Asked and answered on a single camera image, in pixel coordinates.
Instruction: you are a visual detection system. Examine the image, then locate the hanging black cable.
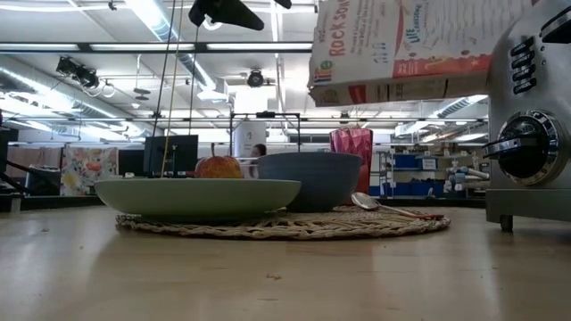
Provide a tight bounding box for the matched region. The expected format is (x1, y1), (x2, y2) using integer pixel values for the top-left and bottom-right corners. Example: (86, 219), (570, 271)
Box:
(147, 0), (178, 179)

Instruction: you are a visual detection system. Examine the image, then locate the red yellow apple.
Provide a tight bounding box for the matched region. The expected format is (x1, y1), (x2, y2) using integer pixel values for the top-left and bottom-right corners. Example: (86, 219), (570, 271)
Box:
(194, 142), (244, 180)

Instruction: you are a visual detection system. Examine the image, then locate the silver four-slot toaster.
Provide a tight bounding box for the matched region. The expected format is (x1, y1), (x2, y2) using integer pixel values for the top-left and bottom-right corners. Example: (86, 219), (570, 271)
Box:
(481, 0), (571, 233)

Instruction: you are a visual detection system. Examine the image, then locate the black computer monitor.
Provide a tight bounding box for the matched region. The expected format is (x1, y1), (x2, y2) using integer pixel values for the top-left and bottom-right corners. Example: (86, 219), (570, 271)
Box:
(143, 134), (200, 178)

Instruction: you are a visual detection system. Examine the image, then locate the black trash bin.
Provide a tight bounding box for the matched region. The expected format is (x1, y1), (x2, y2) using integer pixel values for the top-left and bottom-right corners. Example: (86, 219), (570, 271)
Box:
(24, 164), (62, 197)

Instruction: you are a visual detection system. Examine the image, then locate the white red cereal box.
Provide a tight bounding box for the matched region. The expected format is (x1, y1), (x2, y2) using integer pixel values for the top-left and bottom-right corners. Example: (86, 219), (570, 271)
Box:
(307, 0), (534, 108)

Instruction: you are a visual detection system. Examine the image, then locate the metal spoon orange handle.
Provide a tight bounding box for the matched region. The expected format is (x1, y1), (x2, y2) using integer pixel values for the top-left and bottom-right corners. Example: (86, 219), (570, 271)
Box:
(351, 191), (446, 221)

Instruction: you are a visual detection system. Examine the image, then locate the floral patterned panel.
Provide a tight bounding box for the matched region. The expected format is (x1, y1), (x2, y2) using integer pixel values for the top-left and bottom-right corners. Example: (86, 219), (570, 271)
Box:
(60, 144), (120, 197)

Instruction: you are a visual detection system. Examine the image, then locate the black metal table frame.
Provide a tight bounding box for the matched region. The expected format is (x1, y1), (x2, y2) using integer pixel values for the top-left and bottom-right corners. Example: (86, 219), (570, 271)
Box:
(0, 192), (487, 213)

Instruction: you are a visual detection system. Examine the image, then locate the round woven placemat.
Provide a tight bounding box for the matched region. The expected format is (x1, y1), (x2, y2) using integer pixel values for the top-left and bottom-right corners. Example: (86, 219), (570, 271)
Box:
(116, 204), (451, 241)

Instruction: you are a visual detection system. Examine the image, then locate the blue bowl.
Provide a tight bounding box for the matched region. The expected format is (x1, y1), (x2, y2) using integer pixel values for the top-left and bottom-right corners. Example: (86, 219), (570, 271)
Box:
(257, 152), (363, 213)

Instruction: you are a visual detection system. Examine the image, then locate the red translucent plastic cup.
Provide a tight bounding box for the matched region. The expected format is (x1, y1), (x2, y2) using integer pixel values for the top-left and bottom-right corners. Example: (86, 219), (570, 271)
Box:
(328, 128), (375, 195)

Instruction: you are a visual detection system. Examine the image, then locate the person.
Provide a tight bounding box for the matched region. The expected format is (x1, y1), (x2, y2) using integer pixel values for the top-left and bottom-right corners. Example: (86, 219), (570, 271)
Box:
(250, 143), (268, 179)

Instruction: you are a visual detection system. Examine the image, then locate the white cylindrical column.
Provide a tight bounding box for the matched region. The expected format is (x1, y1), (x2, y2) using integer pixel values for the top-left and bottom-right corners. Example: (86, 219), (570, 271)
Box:
(234, 120), (268, 157)

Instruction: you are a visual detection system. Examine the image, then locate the light green plate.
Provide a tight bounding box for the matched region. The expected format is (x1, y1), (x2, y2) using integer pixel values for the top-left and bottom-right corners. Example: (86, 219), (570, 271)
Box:
(93, 177), (303, 220)

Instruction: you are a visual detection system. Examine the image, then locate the hanging yellow cable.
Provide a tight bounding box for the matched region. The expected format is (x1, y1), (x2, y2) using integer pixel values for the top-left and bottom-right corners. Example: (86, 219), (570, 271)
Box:
(160, 0), (184, 177)

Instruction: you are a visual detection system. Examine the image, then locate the black ceiling spotlight cluster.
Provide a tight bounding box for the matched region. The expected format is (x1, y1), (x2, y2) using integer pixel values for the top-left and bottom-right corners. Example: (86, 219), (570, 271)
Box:
(55, 55), (100, 89)

